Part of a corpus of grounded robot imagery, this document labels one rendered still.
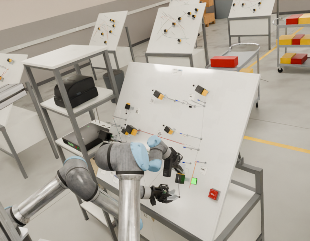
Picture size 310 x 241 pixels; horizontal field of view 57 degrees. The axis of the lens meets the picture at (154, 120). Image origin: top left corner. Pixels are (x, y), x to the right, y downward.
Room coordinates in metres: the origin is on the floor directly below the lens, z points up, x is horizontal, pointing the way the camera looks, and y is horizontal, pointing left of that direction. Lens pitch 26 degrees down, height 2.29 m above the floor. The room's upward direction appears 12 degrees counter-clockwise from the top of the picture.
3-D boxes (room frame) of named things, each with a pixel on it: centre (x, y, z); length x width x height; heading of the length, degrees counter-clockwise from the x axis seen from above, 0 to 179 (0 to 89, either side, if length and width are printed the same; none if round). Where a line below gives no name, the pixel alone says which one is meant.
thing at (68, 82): (2.34, 0.61, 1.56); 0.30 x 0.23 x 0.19; 132
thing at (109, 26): (7.69, 0.75, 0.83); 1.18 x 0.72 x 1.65; 42
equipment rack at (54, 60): (2.45, 0.63, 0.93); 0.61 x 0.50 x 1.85; 40
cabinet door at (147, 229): (1.83, 0.36, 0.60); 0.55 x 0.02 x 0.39; 40
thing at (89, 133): (2.37, 0.64, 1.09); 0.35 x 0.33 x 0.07; 40
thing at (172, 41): (5.97, -0.75, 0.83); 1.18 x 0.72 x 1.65; 45
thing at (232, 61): (4.23, -1.38, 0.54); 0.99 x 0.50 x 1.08; 139
